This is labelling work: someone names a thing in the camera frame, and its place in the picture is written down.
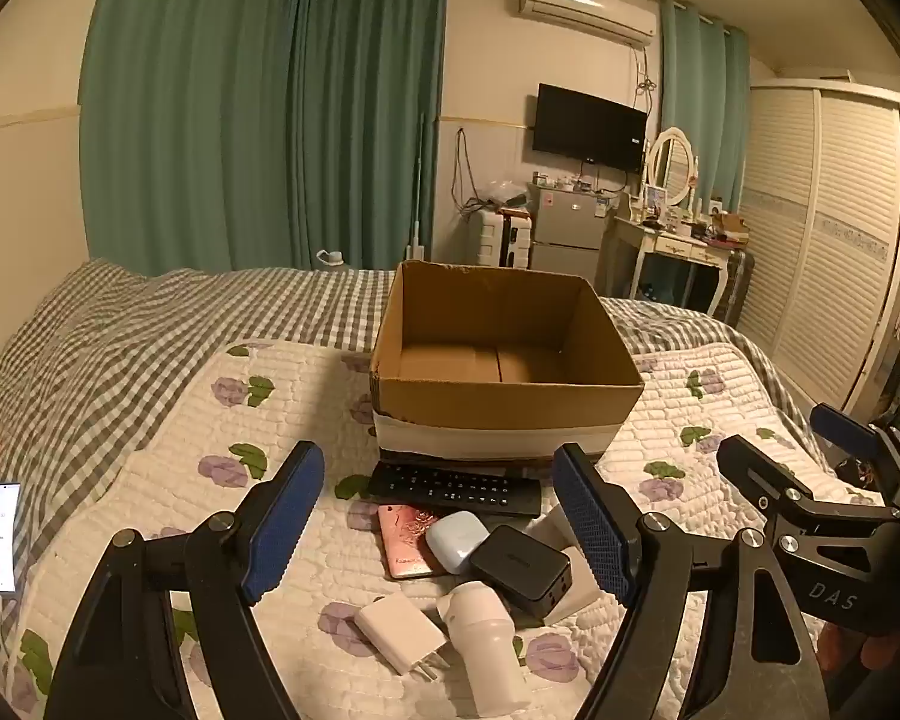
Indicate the black wall television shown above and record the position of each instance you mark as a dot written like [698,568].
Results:
[589,127]

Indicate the small photo frame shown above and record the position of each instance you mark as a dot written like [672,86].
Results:
[655,197]

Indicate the small cardboard box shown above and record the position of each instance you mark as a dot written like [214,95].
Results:
[731,225]

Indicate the clear plastic bag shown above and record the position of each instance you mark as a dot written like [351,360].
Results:
[504,195]

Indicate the black remote control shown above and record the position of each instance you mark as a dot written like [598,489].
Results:
[450,487]

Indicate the black charger block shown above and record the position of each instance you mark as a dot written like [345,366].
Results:
[517,562]

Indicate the white floral quilt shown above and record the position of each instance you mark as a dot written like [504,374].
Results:
[270,427]

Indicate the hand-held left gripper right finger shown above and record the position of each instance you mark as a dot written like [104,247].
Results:
[592,529]

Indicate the dark suitcase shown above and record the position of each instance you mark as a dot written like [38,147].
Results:
[739,285]

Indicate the green curtain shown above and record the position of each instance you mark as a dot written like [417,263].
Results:
[701,127]
[375,127]
[195,127]

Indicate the pink smartphone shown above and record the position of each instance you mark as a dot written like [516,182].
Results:
[403,536]

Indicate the white suitcase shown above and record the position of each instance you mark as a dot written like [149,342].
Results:
[499,236]

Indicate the white dressing table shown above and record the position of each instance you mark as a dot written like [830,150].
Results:
[675,247]

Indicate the white charger plug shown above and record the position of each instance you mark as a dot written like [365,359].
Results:
[397,630]

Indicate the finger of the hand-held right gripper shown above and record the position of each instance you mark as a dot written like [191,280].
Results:
[757,469]
[844,427]

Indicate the air conditioner pipe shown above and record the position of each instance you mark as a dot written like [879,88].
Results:
[643,75]

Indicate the white oval mirror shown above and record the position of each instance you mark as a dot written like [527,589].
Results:
[671,165]

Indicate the white cylindrical bottle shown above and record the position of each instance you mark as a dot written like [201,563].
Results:
[487,652]

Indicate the silver fridge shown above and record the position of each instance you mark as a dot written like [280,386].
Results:
[566,232]

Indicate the white louvered wardrobe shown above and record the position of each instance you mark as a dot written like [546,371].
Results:
[825,240]

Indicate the white earbuds case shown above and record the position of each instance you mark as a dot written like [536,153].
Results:
[454,540]

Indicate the person's right hand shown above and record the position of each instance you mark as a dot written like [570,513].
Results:
[881,652]

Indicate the small white box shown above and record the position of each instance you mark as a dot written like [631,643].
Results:
[549,523]

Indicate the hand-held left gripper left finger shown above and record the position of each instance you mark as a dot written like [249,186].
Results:
[285,521]

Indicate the white air conditioner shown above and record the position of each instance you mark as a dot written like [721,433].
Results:
[585,7]

